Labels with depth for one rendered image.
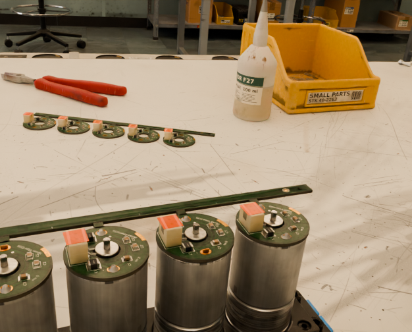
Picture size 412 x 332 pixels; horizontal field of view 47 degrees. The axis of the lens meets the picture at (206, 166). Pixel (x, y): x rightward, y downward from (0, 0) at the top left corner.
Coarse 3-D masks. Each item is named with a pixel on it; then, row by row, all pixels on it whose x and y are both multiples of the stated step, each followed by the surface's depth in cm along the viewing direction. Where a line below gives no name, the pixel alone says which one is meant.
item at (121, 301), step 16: (112, 256) 14; (144, 272) 14; (80, 288) 13; (96, 288) 13; (112, 288) 13; (128, 288) 13; (144, 288) 14; (80, 304) 14; (96, 304) 13; (112, 304) 13; (128, 304) 14; (144, 304) 14; (80, 320) 14; (96, 320) 14; (112, 320) 14; (128, 320) 14; (144, 320) 15
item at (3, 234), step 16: (256, 192) 18; (272, 192) 18; (288, 192) 18; (304, 192) 18; (144, 208) 16; (160, 208) 16; (176, 208) 16; (192, 208) 16; (208, 208) 17; (32, 224) 15; (48, 224) 15; (64, 224) 15; (80, 224) 15; (96, 224) 15; (0, 240) 14
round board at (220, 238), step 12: (180, 216) 16; (192, 216) 16; (204, 216) 16; (204, 228) 15; (216, 228) 15; (228, 228) 15; (156, 240) 15; (204, 240) 15; (216, 240) 15; (228, 240) 15; (168, 252) 14; (180, 252) 14; (192, 252) 14; (216, 252) 14; (228, 252) 14
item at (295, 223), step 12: (264, 204) 17; (276, 204) 17; (288, 216) 16; (300, 216) 16; (240, 228) 15; (264, 228) 16; (288, 228) 16; (300, 228) 16; (264, 240) 15; (276, 240) 15; (288, 240) 15; (300, 240) 15
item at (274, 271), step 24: (240, 240) 16; (240, 264) 16; (264, 264) 15; (288, 264) 15; (240, 288) 16; (264, 288) 16; (288, 288) 16; (240, 312) 17; (264, 312) 16; (288, 312) 17
